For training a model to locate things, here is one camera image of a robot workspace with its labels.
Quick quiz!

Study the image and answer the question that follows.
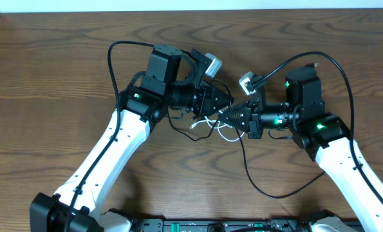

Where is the white usb cable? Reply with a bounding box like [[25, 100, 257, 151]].
[[189, 116, 245, 143]]

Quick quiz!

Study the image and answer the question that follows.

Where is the long black usb cable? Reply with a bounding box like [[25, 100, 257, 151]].
[[234, 63, 326, 199]]

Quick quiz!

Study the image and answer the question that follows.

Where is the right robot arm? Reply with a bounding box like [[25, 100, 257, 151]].
[[220, 67, 383, 231]]

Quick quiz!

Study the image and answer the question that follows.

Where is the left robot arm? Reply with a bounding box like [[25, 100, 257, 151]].
[[30, 44, 233, 231]]

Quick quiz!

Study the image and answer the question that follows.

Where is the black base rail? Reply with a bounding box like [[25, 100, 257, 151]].
[[104, 209, 366, 232]]

